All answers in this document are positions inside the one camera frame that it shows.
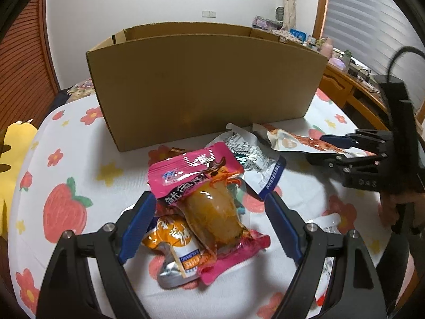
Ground person's right hand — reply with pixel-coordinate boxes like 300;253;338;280
379;191;401;228

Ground orange and silver snack packet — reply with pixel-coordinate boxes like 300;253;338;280
141;216;216;289

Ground beige curtain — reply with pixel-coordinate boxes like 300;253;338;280
282;0;308;32

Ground pink bottle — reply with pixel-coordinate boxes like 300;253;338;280
320;38;334;58

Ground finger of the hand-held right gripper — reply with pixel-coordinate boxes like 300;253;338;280
320;129;390;152
305;153;389;181

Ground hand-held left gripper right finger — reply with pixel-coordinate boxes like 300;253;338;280
264;192;387;319

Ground pink chicken leg snack packet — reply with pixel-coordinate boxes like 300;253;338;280
147;141;271;286

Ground silver and blue snack packet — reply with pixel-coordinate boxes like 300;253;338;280
206;123;287;195

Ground floral blanket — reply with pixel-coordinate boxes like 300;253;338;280
65;79;97;99

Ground yellow plush toy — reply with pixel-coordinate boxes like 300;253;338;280
0;120;39;240

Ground dark blue bed sheet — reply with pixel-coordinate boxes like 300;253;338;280
46;88;72;115

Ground white strawberry print blanket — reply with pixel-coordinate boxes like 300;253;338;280
7;88;419;319

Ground wooden window frame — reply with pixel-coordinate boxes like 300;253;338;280
312;0;333;40

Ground wooden cabinet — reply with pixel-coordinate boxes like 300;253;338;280
319;63;392;130

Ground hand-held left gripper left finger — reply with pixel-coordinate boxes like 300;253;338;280
38;191;156;319

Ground red and white snack packet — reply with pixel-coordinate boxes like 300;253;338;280
252;123;377;158

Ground cardboard box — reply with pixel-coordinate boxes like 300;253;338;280
86;23;329;153

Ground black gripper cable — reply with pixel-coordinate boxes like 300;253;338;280
386;47;425;82

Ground window blinds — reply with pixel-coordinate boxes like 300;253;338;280
322;0;425;83

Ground wooden slatted wardrobe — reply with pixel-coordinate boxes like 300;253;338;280
0;0;62;137

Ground purple patterned box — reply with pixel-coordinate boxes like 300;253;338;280
251;16;283;30

